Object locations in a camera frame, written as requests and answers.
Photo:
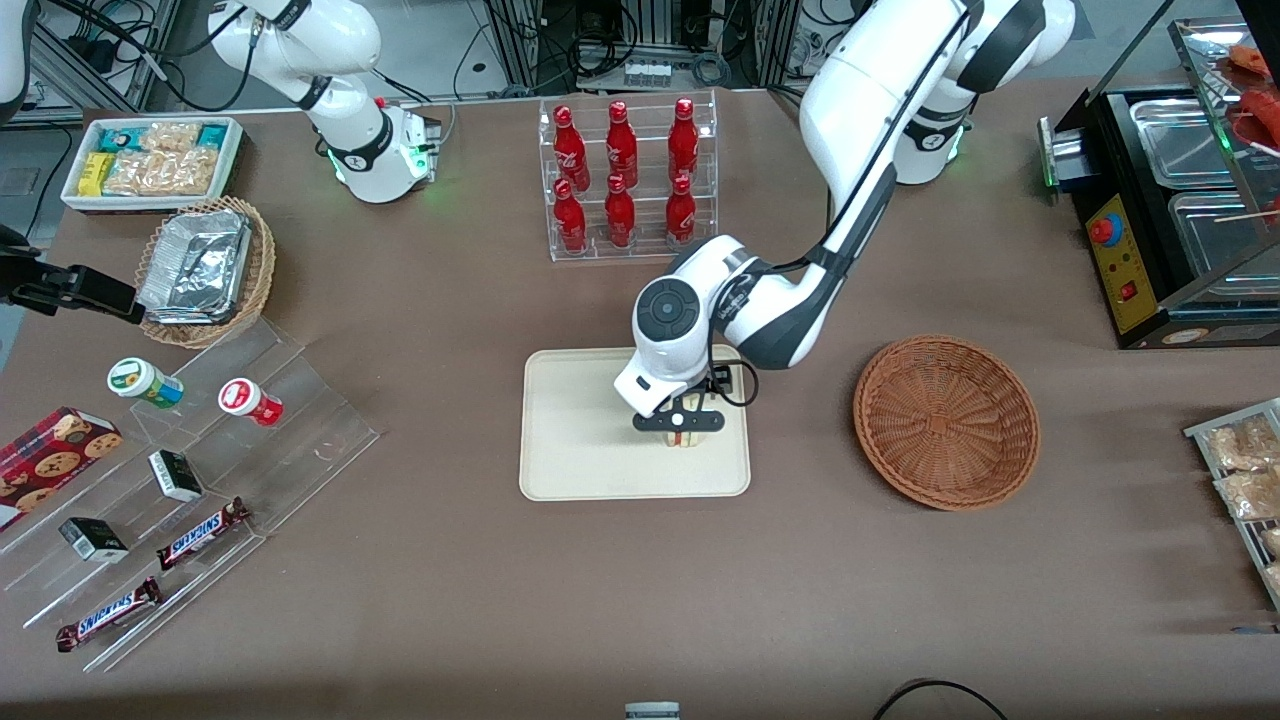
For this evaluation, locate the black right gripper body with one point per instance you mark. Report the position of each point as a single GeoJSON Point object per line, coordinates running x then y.
{"type": "Point", "coordinates": [62, 286]}

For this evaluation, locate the small sandwich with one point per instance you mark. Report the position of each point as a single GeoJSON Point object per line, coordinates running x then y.
{"type": "Point", "coordinates": [681, 440]}

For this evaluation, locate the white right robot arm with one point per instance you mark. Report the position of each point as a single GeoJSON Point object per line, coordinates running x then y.
{"type": "Point", "coordinates": [360, 150]}

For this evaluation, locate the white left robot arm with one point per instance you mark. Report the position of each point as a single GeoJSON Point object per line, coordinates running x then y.
{"type": "Point", "coordinates": [860, 100]}

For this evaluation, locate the cream plastic tray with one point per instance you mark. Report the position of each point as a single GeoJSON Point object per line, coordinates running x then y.
{"type": "Point", "coordinates": [580, 440]}

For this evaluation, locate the light wicker basket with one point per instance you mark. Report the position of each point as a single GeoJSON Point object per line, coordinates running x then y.
{"type": "Point", "coordinates": [262, 270]}

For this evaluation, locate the brown wicker basket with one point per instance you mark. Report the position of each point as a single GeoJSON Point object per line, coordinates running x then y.
{"type": "Point", "coordinates": [945, 425]}

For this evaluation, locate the green sunflower lid jar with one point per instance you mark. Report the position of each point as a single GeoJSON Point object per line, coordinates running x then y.
{"type": "Point", "coordinates": [142, 382]}

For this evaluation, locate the aluminium foil container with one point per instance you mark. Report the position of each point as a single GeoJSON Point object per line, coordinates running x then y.
{"type": "Point", "coordinates": [195, 265]}

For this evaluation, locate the yellow snack bar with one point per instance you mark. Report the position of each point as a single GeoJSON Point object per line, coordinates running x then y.
{"type": "Point", "coordinates": [95, 173]}

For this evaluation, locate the clear cracker snack bag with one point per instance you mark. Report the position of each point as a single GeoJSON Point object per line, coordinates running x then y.
{"type": "Point", "coordinates": [170, 136]}
{"type": "Point", "coordinates": [165, 172]}

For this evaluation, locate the red lid small jar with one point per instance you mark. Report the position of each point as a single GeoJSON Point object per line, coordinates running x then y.
{"type": "Point", "coordinates": [248, 400]}

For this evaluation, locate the teal snack packet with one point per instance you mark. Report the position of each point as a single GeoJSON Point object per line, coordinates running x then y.
{"type": "Point", "coordinates": [212, 135]}
{"type": "Point", "coordinates": [120, 139]}

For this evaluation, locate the small black carton box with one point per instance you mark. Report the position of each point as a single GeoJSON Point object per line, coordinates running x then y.
{"type": "Point", "coordinates": [93, 540]}
{"type": "Point", "coordinates": [176, 475]}

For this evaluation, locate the red tartan cookie box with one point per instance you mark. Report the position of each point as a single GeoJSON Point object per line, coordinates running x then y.
{"type": "Point", "coordinates": [50, 460]}

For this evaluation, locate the white plastic snack bin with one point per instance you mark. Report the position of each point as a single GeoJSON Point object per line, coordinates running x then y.
{"type": "Point", "coordinates": [235, 165]}

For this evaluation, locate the clear acrylic bottle rack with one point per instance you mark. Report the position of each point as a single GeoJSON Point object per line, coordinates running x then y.
{"type": "Point", "coordinates": [645, 250]}

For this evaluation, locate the clear acrylic stepped shelf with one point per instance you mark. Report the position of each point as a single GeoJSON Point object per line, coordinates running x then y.
{"type": "Point", "coordinates": [300, 430]}

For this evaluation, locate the red soda bottle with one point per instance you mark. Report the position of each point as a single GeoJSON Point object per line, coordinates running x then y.
{"type": "Point", "coordinates": [570, 150]}
{"type": "Point", "coordinates": [683, 143]}
{"type": "Point", "coordinates": [681, 215]}
{"type": "Point", "coordinates": [570, 222]}
{"type": "Point", "coordinates": [621, 148]}
{"type": "Point", "coordinates": [620, 218]}

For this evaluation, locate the Snickers chocolate bar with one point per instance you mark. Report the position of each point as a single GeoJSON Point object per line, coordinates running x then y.
{"type": "Point", "coordinates": [108, 613]}
{"type": "Point", "coordinates": [203, 532]}

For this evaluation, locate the white power strip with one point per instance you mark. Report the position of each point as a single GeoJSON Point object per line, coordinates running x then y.
{"type": "Point", "coordinates": [647, 73]}

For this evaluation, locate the red warmer knob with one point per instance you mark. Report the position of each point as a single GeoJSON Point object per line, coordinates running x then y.
{"type": "Point", "coordinates": [1105, 230]}

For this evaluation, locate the black food warmer appliance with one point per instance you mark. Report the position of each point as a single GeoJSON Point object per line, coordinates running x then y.
{"type": "Point", "coordinates": [1125, 260]}

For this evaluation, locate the grey metal snack rack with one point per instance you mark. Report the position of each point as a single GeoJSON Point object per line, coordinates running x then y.
{"type": "Point", "coordinates": [1200, 435]}

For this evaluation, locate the clear nut snack bag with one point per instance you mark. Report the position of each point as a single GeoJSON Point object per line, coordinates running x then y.
{"type": "Point", "coordinates": [1272, 542]}
{"type": "Point", "coordinates": [1240, 445]}
{"type": "Point", "coordinates": [1250, 493]}

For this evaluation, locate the steel warmer pan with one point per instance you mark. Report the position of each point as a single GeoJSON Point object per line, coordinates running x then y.
{"type": "Point", "coordinates": [1180, 140]}
{"type": "Point", "coordinates": [1215, 235]}

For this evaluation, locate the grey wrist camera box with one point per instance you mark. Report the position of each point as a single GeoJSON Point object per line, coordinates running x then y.
{"type": "Point", "coordinates": [640, 395]}

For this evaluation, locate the aluminium frame rack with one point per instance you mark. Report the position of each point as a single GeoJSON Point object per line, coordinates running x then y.
{"type": "Point", "coordinates": [560, 40]}

